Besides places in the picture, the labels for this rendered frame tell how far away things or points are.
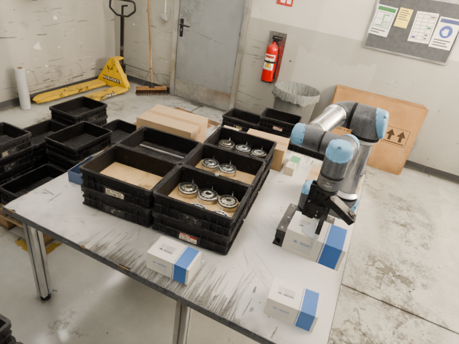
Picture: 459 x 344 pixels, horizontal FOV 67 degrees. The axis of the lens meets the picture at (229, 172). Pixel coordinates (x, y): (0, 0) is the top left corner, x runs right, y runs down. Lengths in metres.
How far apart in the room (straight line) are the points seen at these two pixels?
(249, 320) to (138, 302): 1.05
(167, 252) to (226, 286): 0.29
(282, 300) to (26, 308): 1.56
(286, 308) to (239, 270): 0.30
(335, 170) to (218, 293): 0.74
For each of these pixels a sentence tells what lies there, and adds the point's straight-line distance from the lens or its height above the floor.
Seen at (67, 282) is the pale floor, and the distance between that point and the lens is 2.52.
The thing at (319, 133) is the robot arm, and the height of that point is 1.43.
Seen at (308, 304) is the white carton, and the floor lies 0.79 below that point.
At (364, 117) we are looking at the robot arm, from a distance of 1.51.
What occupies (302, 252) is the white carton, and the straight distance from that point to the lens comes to 1.25.
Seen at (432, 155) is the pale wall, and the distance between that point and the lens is 4.86.
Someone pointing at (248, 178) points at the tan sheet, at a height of 0.83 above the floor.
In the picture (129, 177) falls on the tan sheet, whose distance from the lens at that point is 1.91.
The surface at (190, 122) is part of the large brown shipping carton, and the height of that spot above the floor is 0.90.
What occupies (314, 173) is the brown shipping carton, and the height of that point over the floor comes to 0.86.
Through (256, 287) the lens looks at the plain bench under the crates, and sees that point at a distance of 1.58.
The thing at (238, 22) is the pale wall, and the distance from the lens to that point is 4.86.
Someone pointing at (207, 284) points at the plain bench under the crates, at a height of 0.70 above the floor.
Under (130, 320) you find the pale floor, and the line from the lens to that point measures 2.29.
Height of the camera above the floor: 1.87
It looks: 31 degrees down
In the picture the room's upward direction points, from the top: 10 degrees clockwise
